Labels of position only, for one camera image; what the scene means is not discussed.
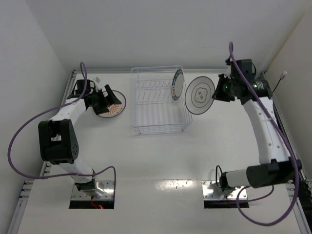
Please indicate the orange sunburst plate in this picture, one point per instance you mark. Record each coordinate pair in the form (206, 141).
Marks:
(115, 109)

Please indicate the white wire dish rack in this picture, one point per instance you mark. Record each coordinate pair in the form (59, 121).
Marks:
(155, 111)

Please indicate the aluminium table frame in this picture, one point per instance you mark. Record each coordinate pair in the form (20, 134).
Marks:
(158, 167)

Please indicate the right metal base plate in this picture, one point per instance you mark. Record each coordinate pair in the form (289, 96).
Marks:
(211, 192)

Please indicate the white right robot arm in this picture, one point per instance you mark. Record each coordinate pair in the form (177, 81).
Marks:
(277, 163)

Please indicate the green rimmed lettered plate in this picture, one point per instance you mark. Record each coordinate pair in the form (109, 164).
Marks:
(177, 84)

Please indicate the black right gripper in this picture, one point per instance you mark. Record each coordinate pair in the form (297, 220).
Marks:
(221, 88)

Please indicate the white plate with cloud motif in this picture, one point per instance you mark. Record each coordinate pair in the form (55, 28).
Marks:
(198, 96)

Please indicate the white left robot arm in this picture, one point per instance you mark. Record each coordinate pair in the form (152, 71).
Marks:
(57, 138)

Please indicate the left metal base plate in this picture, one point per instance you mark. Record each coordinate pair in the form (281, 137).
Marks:
(99, 190)

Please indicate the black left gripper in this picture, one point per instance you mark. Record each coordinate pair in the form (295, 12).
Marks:
(102, 103)

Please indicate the metal base plate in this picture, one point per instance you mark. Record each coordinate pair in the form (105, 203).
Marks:
(211, 192)
(99, 190)

